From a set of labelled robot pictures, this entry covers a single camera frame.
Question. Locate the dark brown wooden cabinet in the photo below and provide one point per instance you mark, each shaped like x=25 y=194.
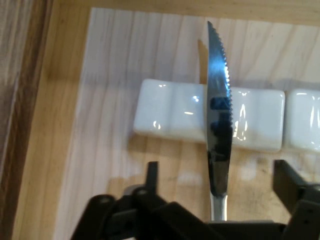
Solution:
x=15 y=75

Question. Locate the light wooden drawer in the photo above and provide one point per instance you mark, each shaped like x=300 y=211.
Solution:
x=150 y=50

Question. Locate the white ceramic cutlery rest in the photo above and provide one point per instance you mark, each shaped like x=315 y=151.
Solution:
x=302 y=120
x=170 y=112

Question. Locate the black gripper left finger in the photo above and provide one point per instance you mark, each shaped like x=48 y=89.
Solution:
x=140 y=220

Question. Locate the silver serrated table knife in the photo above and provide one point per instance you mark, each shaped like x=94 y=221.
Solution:
x=217 y=87

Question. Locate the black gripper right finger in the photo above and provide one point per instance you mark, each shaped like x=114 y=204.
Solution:
x=305 y=207

